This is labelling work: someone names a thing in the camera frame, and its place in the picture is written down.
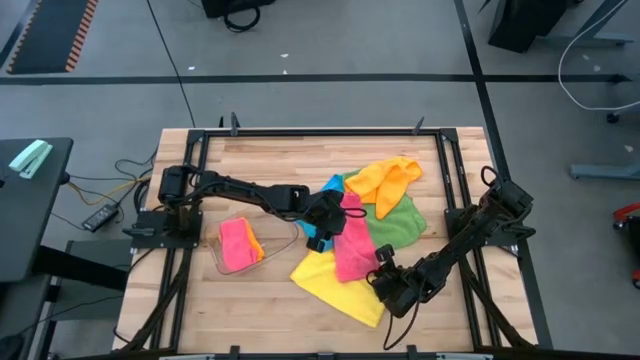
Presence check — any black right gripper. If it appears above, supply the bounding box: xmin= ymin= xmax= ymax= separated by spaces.
xmin=367 ymin=243 xmax=436 ymax=320

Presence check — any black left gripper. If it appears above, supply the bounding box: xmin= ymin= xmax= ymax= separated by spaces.
xmin=299 ymin=188 xmax=348 ymax=253

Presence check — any yellow microfiber towel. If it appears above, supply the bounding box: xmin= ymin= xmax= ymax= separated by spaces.
xmin=289 ymin=249 xmax=386 ymax=329

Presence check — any orange microfiber towel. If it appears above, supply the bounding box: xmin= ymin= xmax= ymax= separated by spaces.
xmin=343 ymin=156 xmax=425 ymax=220
xmin=239 ymin=217 xmax=266 ymax=264

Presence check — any blue microfiber towel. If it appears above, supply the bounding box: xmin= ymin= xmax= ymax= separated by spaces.
xmin=294 ymin=173 xmax=346 ymax=253

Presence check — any green microfiber towel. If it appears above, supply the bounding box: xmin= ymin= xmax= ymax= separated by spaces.
xmin=344 ymin=169 xmax=429 ymax=250

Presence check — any clear plastic bin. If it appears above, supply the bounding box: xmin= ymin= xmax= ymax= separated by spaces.
xmin=202 ymin=209 xmax=300 ymax=276

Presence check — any black power adapter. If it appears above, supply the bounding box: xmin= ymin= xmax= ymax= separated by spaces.
xmin=81 ymin=203 xmax=120 ymax=233

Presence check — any black equipment box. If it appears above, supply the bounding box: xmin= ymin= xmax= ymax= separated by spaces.
xmin=201 ymin=0 xmax=277 ymax=20

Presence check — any grey desk foot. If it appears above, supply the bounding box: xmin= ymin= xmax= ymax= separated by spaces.
xmin=569 ymin=163 xmax=640 ymax=182

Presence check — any red cart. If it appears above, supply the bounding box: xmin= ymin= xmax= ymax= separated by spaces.
xmin=613 ymin=201 xmax=640 ymax=290

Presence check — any black cabinet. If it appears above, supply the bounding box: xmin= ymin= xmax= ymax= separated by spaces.
xmin=488 ymin=0 xmax=569 ymax=54

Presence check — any black side table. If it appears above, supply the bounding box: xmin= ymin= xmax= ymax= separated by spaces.
xmin=0 ymin=137 xmax=75 ymax=285

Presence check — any mint green stapler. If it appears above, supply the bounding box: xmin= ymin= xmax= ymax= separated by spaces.
xmin=8 ymin=139 xmax=54 ymax=180

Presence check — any black orange-edged floor mat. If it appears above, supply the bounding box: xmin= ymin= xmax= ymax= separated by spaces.
xmin=6 ymin=0 xmax=100 ymax=76

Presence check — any black aluminium table frame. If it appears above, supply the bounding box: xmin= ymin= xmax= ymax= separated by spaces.
xmin=113 ymin=127 xmax=554 ymax=360

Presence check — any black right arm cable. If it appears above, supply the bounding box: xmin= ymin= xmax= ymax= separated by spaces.
xmin=383 ymin=165 xmax=501 ymax=351

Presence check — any black cable bundle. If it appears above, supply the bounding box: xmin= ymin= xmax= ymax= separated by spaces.
xmin=49 ymin=149 xmax=157 ymax=231

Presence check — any coiled black cable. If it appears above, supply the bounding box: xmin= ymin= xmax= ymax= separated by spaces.
xmin=222 ymin=5 xmax=262 ymax=34

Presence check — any yellow cable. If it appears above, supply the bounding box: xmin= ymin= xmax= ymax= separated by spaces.
xmin=67 ymin=174 xmax=151 ymax=207

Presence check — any thin black floor cable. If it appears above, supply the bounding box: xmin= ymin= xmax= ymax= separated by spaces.
xmin=145 ymin=0 xmax=197 ymax=129

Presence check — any white floor cable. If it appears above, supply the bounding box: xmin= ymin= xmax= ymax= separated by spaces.
xmin=557 ymin=0 xmax=640 ymax=113

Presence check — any grey desk frame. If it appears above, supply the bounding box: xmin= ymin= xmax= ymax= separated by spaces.
xmin=542 ymin=0 xmax=637 ymax=49

